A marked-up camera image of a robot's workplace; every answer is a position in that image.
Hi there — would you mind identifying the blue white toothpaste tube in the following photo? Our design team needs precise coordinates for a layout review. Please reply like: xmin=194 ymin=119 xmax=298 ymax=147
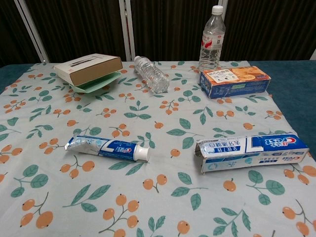
xmin=64 ymin=135 xmax=151 ymax=162

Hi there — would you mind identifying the blue white toothpaste box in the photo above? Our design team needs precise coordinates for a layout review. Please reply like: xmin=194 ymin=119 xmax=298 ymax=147
xmin=195 ymin=133 xmax=310 ymax=175

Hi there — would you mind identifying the white and brown flat box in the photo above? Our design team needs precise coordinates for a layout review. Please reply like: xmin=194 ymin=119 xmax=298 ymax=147
xmin=53 ymin=53 xmax=123 ymax=84

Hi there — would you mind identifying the orange blue cracker box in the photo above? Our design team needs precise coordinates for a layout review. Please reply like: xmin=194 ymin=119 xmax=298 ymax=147
xmin=199 ymin=65 xmax=272 ymax=99

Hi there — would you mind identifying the small clear water bottle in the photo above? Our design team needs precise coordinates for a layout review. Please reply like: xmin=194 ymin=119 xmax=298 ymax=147
xmin=133 ymin=55 xmax=170 ymax=94

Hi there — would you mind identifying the green paper sheet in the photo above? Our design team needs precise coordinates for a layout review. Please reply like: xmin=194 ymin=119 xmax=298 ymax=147
xmin=68 ymin=71 xmax=122 ymax=95

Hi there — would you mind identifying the floral orange berry tablecloth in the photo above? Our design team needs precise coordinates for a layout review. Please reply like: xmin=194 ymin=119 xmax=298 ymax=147
xmin=0 ymin=60 xmax=316 ymax=237

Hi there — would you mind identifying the tall clear water bottle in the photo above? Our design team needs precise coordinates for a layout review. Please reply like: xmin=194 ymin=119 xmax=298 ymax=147
xmin=198 ymin=4 xmax=226 ymax=72

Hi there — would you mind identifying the white frame post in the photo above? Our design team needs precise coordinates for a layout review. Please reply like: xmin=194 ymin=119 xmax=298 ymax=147
xmin=14 ymin=0 xmax=51 ymax=64
xmin=118 ymin=0 xmax=136 ymax=62
xmin=218 ymin=0 xmax=229 ymax=29

